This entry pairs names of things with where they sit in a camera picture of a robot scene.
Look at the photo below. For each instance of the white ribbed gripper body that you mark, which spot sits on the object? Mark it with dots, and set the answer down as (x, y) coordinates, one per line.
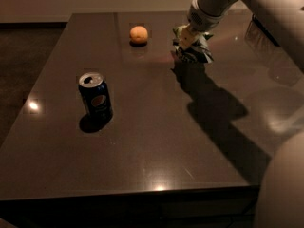
(202, 20)

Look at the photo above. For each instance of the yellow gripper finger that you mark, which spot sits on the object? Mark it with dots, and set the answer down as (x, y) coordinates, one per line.
(187, 36)

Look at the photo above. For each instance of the green jalapeno chip bag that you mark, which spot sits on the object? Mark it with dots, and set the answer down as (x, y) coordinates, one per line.
(197, 52)

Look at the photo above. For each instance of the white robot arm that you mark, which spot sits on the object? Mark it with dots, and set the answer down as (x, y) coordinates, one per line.
(281, 197)

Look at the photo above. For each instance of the orange fruit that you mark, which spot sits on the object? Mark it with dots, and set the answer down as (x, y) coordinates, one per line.
(138, 35)

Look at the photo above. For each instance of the blue Pepsi soda can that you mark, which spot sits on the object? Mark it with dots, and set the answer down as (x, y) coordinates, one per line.
(94, 91)

